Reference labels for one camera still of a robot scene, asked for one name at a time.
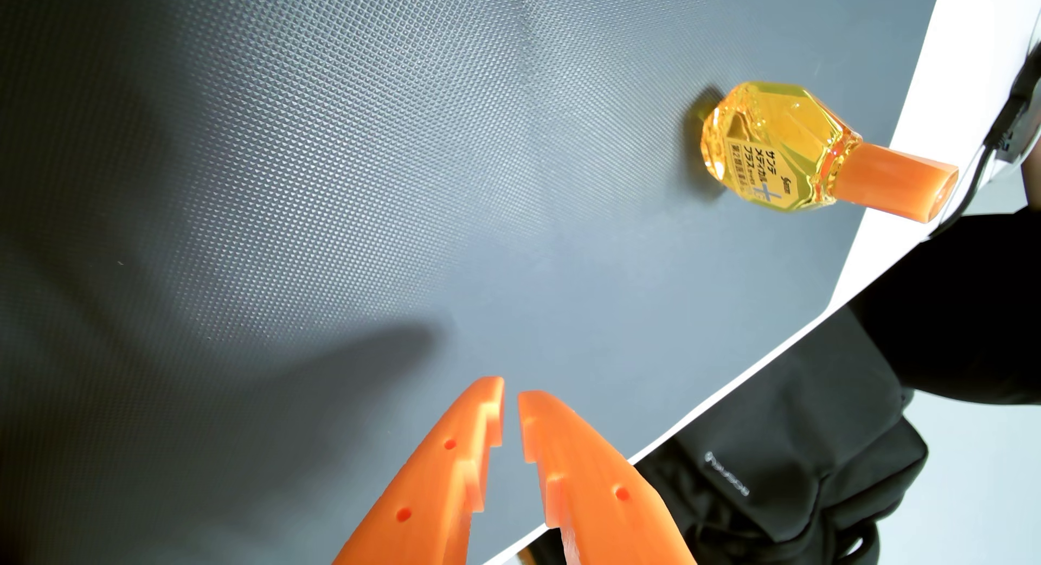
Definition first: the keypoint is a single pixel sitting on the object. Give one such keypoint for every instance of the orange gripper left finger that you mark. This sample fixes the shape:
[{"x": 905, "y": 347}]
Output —
[{"x": 431, "y": 492}]

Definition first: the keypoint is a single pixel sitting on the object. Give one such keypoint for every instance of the grey textured mat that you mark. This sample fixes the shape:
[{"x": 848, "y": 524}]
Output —
[{"x": 407, "y": 183}]

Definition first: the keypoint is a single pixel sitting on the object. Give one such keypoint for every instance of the person in black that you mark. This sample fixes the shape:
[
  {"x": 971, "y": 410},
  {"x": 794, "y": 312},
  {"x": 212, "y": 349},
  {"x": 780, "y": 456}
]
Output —
[{"x": 968, "y": 305}]

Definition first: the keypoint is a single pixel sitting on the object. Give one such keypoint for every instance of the yellow eyedrop bottle orange cap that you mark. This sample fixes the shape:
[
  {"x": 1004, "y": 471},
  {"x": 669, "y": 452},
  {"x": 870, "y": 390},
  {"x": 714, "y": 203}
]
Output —
[{"x": 781, "y": 146}]

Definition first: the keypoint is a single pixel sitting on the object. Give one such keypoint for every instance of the black fabric bag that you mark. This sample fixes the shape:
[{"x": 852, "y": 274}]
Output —
[{"x": 781, "y": 451}]

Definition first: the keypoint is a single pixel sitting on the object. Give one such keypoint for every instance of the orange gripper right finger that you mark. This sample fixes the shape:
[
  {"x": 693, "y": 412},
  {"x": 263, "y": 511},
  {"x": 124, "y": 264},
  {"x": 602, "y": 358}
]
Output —
[{"x": 602, "y": 500}]

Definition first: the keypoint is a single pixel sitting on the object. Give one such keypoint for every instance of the person's hand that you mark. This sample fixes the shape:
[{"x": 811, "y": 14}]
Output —
[{"x": 1034, "y": 174}]

